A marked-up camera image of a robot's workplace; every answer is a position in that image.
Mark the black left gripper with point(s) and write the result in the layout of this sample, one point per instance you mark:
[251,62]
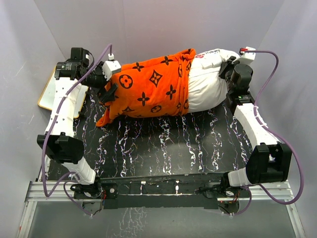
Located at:
[104,95]

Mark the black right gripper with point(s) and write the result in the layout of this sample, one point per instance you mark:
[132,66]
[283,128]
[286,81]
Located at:
[225,65]

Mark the white pillow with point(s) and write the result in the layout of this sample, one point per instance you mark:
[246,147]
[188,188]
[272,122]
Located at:
[206,89]

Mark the orange patterned plush pillowcase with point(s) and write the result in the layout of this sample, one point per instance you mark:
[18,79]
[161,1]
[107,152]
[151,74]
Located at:
[151,88]

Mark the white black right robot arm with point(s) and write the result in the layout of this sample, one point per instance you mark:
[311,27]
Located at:
[270,159]

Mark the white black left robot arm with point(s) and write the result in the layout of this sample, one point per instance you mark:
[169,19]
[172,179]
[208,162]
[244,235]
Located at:
[58,142]

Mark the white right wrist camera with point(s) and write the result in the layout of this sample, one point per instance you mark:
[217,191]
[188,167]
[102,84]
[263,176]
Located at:
[247,55]

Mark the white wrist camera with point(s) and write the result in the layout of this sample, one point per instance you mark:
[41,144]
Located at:
[247,55]
[110,67]

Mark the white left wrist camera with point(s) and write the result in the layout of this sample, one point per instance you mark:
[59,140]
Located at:
[110,67]

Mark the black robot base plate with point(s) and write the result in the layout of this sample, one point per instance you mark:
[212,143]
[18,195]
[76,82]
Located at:
[168,191]

